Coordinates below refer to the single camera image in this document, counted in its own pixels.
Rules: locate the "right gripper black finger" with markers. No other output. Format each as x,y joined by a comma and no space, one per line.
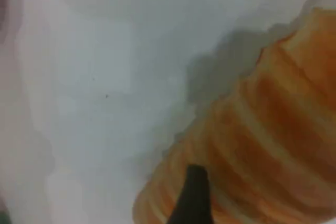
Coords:
195,200

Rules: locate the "long ridged golden bread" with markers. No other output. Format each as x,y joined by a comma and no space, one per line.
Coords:
262,142

